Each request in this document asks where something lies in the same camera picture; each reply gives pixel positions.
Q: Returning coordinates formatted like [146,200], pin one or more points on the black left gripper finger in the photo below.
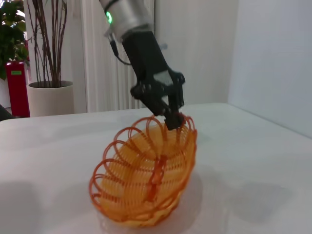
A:
[158,107]
[178,97]

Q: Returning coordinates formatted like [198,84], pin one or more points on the red cabinet with green label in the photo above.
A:
[17,92]

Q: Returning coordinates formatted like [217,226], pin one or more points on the white round plant pot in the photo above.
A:
[51,100]

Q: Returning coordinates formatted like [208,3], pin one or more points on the green leafy plant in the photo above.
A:
[9,36]

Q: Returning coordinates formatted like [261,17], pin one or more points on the white ribbed radiator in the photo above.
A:
[97,61]

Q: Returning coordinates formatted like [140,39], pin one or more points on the orange woven plastic basket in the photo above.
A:
[131,170]

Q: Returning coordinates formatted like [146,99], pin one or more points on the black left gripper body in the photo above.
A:
[146,63]

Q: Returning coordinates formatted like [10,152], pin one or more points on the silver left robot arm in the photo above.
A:
[126,14]

